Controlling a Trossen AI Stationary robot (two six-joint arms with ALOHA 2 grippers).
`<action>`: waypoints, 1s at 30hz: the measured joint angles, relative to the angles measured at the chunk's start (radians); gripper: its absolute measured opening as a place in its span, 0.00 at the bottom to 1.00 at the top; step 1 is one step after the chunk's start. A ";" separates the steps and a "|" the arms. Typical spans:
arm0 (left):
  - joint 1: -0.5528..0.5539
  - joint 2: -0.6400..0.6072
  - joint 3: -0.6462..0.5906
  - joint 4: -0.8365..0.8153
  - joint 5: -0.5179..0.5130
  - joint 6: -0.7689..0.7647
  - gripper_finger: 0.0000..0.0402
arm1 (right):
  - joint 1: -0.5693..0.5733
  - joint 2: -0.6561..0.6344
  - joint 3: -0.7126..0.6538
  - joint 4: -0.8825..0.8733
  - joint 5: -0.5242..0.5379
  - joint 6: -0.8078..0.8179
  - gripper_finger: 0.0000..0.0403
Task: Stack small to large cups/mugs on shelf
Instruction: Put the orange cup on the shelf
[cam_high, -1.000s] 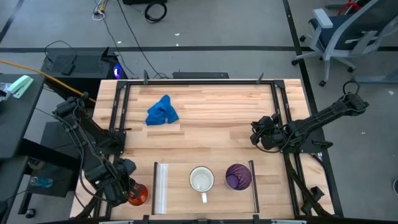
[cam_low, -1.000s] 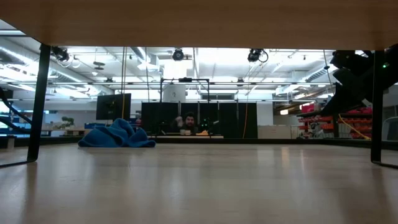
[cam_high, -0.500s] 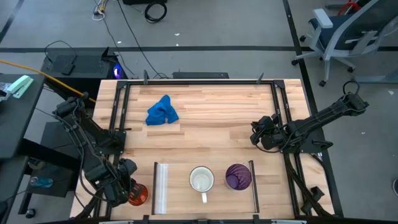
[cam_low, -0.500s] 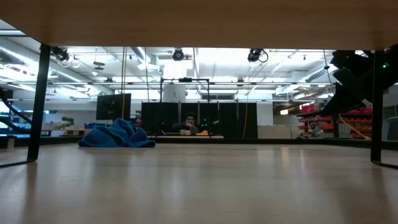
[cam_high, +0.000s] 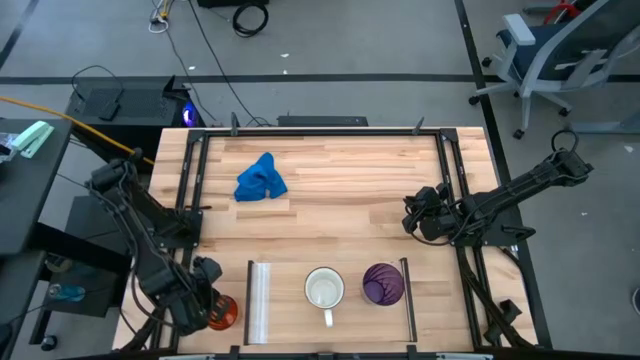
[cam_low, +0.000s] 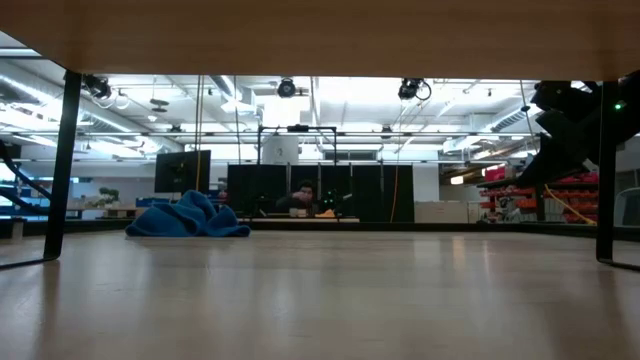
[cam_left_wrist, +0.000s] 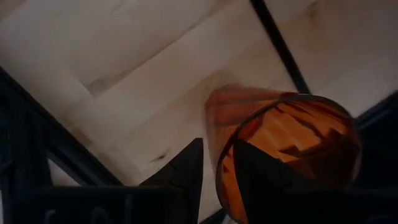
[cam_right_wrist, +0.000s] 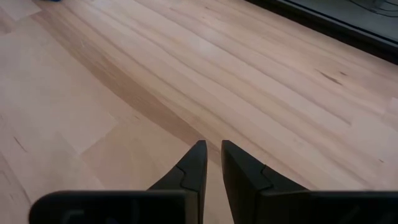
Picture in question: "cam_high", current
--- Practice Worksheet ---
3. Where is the coiled black cable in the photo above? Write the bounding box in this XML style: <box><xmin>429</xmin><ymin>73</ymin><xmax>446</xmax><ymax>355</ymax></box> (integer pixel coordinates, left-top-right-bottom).
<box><xmin>232</xmin><ymin>2</ymin><xmax>270</xmax><ymax>39</ymax></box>

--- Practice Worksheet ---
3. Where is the long black floor cable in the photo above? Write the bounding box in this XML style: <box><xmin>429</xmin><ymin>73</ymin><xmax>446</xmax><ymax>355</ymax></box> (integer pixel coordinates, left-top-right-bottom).
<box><xmin>187</xmin><ymin>0</ymin><xmax>274</xmax><ymax>127</ymax></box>

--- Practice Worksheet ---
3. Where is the black aluminium table frame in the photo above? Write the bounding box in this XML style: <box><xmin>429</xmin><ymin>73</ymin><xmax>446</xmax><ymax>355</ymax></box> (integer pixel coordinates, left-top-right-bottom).
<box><xmin>119</xmin><ymin>127</ymin><xmax>540</xmax><ymax>352</ymax></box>

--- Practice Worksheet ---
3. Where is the black low cart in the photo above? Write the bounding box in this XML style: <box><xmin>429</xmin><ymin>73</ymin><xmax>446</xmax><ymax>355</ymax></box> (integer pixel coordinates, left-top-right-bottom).
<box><xmin>28</xmin><ymin>193</ymin><xmax>151</xmax><ymax>346</ymax></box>

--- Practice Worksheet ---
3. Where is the grey and navy office chair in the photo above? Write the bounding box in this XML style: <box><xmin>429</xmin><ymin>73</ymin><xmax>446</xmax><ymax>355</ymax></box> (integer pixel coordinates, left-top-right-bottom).
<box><xmin>468</xmin><ymin>0</ymin><xmax>640</xmax><ymax>140</ymax></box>

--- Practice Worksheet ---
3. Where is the blue water bottle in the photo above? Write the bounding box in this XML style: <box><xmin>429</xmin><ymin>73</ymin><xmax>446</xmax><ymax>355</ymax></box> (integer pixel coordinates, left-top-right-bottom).
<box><xmin>48</xmin><ymin>283</ymin><xmax>86</xmax><ymax>303</ymax></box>

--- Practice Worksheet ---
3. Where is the yellow cable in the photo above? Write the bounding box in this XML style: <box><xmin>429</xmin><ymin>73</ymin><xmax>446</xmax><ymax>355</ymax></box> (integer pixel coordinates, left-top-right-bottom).
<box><xmin>0</xmin><ymin>95</ymin><xmax>155</xmax><ymax>167</ymax></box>

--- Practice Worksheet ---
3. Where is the red cable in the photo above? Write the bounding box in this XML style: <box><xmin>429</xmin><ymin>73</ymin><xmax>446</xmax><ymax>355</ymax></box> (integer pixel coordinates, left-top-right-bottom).
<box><xmin>543</xmin><ymin>1</ymin><xmax>585</xmax><ymax>26</ymax></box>

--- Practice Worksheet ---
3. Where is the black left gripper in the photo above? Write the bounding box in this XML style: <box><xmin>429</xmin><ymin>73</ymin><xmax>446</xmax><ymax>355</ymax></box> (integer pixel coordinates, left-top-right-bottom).
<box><xmin>166</xmin><ymin>279</ymin><xmax>230</xmax><ymax>337</ymax></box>

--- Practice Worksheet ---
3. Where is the tape roll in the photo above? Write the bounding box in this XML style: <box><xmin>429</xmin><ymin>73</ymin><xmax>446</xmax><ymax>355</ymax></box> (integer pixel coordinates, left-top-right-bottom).
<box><xmin>44</xmin><ymin>254</ymin><xmax>74</xmax><ymax>274</ymax></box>

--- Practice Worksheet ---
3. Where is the black side desk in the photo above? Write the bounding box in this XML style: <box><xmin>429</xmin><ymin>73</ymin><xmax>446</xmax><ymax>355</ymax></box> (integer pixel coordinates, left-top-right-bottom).
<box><xmin>0</xmin><ymin>118</ymin><xmax>74</xmax><ymax>256</ymax></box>

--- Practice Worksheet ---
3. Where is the white cable bundle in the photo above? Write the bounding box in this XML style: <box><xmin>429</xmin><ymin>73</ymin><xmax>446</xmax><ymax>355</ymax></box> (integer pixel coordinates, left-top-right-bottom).
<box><xmin>147</xmin><ymin>0</ymin><xmax>174</xmax><ymax>35</ymax></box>

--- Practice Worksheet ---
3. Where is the small black box on tower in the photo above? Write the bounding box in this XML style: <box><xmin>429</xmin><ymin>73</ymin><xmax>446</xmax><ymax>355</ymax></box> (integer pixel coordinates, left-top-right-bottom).
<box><xmin>98</xmin><ymin>99</ymin><xmax>122</xmax><ymax>122</ymax></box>

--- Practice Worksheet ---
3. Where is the clear plastic packet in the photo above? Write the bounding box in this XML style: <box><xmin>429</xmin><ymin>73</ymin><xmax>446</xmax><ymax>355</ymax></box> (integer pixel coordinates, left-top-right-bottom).
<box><xmin>0</xmin><ymin>132</ymin><xmax>19</xmax><ymax>164</ymax></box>

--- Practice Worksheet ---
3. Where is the white enamel mug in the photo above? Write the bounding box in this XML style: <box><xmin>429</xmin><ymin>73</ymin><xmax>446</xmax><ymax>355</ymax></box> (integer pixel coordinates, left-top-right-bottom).
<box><xmin>303</xmin><ymin>266</ymin><xmax>346</xmax><ymax>329</ymax></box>

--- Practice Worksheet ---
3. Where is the purple translucent plastic cup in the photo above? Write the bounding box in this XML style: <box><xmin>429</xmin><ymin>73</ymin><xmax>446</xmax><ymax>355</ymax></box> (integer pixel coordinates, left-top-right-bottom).
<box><xmin>361</xmin><ymin>262</ymin><xmax>405</xmax><ymax>307</ymax></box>

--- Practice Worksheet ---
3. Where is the crumpled blue cloth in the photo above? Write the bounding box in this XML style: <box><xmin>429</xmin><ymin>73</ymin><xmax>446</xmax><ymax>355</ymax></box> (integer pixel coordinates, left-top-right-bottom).
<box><xmin>233</xmin><ymin>151</ymin><xmax>289</xmax><ymax>203</ymax></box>

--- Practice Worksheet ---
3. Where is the black computer tower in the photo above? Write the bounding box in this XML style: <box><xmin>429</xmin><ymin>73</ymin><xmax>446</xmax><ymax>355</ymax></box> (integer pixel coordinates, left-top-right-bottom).
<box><xmin>65</xmin><ymin>74</ymin><xmax>206</xmax><ymax>176</ymax></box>

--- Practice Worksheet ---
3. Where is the clear dish rack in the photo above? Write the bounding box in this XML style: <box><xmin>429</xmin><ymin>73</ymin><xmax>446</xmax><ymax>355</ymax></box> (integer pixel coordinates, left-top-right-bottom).
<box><xmin>242</xmin><ymin>257</ymin><xmax>417</xmax><ymax>346</ymax></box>

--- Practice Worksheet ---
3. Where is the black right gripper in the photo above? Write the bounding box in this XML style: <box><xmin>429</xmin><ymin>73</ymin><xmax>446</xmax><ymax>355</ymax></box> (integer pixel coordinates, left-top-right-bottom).
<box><xmin>402</xmin><ymin>183</ymin><xmax>454</xmax><ymax>243</ymax></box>

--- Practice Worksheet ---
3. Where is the grey desk foot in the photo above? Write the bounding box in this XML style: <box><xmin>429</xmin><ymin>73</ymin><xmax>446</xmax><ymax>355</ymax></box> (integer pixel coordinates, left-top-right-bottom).
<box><xmin>564</xmin><ymin>107</ymin><xmax>640</xmax><ymax>135</ymax></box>

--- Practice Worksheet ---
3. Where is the mint green stapler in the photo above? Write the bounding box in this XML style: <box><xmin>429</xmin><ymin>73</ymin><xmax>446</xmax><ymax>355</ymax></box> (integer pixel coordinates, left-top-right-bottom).
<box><xmin>10</xmin><ymin>120</ymin><xmax>55</xmax><ymax>160</ymax></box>

